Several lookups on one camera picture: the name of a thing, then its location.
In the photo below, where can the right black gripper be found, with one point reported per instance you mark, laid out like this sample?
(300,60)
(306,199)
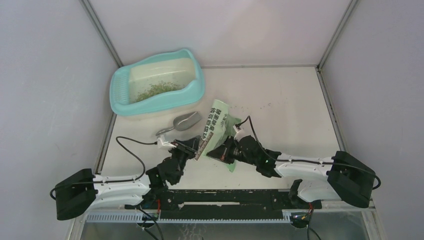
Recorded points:
(221,153)

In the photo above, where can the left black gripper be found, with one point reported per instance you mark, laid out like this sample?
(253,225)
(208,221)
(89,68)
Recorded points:
(190,144)

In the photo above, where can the torn brown bag strip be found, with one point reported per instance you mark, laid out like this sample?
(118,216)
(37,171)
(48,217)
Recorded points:
(201,147)

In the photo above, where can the green cat litter bag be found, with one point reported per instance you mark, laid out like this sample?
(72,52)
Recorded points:
(219,125)

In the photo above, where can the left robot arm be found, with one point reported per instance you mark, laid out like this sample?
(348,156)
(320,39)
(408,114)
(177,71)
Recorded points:
(85,191)

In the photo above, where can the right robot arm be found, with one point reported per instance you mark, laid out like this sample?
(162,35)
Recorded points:
(341,176)

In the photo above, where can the green litter pellets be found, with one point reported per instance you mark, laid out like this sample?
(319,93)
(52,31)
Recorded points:
(156,89)

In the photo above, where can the teal plastic litter box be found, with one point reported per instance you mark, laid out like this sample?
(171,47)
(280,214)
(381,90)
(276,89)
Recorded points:
(179,67)

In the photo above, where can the black mounting base bar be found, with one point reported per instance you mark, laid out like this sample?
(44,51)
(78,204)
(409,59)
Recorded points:
(238,204)

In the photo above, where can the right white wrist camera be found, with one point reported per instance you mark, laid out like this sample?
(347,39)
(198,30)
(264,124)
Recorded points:
(239,132)

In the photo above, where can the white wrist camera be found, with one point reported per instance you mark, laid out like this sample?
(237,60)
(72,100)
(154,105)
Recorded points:
(239,132)
(164,144)

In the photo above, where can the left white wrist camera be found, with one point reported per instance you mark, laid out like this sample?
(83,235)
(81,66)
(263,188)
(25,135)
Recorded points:
(164,144)

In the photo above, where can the white slotted cable duct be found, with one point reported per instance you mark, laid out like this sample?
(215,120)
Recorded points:
(132,217)

